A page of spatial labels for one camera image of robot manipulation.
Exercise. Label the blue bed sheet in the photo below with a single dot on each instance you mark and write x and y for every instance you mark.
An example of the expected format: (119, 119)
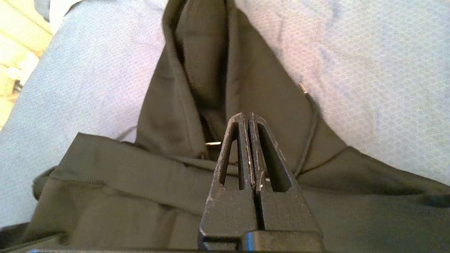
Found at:
(369, 70)

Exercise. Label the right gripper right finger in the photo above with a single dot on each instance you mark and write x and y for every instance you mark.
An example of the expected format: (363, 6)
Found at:
(284, 214)

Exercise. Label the black zip hoodie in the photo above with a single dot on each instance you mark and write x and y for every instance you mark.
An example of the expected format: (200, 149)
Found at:
(140, 196)

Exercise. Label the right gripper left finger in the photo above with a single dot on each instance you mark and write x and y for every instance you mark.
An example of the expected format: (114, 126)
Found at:
(228, 211)

